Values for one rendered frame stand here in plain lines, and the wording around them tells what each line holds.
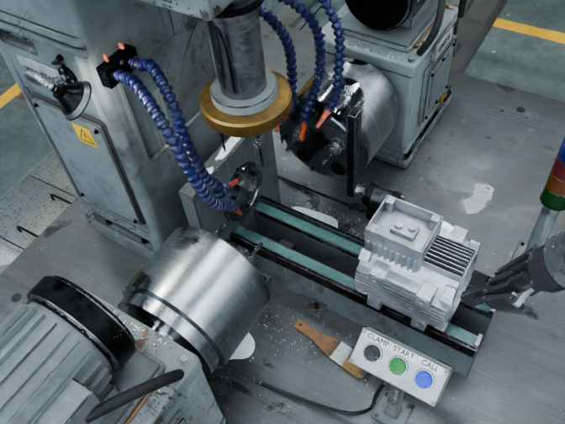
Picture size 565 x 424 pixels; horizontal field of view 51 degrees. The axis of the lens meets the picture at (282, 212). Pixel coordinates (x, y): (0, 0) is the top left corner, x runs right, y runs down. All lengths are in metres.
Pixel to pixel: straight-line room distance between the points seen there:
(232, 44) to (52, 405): 0.62
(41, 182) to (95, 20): 1.47
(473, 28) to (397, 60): 2.18
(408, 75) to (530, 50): 2.15
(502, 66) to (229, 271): 2.59
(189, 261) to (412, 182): 0.80
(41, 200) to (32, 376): 1.59
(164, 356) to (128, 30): 0.58
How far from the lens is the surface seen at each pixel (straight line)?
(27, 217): 2.41
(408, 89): 1.56
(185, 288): 1.11
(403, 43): 1.56
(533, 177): 1.80
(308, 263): 1.40
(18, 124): 3.54
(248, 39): 1.06
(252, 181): 1.44
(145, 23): 1.19
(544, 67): 3.54
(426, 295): 1.18
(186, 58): 1.32
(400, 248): 1.17
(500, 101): 2.01
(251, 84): 1.11
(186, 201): 1.29
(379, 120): 1.46
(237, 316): 1.15
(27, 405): 0.89
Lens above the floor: 2.08
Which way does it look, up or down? 51 degrees down
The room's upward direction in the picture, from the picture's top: 7 degrees counter-clockwise
